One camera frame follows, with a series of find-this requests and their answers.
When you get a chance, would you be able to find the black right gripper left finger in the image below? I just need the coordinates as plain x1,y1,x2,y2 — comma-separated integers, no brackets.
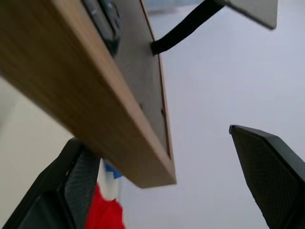
0,137,102,229

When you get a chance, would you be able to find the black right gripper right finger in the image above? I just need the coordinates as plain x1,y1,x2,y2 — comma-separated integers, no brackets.
228,124,305,229

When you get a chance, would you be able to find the red object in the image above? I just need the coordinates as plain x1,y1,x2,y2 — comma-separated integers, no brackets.
85,183,127,229

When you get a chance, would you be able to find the blue and white object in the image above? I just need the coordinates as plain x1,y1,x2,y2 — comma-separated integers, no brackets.
103,159,123,201

